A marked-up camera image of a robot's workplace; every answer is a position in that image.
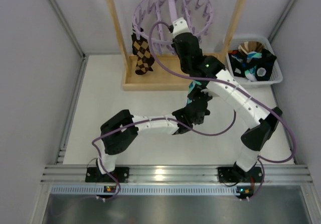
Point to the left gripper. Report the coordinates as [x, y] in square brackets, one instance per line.
[199, 93]

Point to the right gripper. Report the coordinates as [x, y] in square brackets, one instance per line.
[177, 39]

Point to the black patterned sock back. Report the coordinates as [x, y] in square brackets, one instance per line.
[238, 63]

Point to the black patterned sock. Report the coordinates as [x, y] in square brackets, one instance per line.
[238, 63]
[264, 63]

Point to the brown argyle sock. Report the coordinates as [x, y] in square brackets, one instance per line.
[140, 48]

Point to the black patterned sock front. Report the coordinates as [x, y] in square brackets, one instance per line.
[264, 63]

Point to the mint green sock back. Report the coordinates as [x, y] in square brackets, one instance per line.
[194, 84]

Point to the mint green sock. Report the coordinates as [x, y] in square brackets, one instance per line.
[250, 74]
[194, 84]

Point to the mint green sock front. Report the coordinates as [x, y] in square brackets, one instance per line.
[250, 74]

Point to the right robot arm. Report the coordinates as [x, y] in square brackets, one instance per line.
[210, 76]

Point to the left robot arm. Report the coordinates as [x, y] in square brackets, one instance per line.
[125, 127]

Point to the purple round clip hanger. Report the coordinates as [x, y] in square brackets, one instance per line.
[198, 15]

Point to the brown argyle socks in basket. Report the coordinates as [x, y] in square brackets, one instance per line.
[247, 47]

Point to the white plastic basket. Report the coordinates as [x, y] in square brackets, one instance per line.
[276, 76]

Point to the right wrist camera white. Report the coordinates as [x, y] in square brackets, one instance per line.
[180, 26]

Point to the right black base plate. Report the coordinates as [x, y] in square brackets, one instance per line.
[235, 174]

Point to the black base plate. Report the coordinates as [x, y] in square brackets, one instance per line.
[235, 174]
[93, 175]

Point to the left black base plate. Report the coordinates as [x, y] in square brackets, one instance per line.
[93, 175]

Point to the aluminium mounting rail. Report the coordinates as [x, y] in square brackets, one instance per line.
[169, 180]

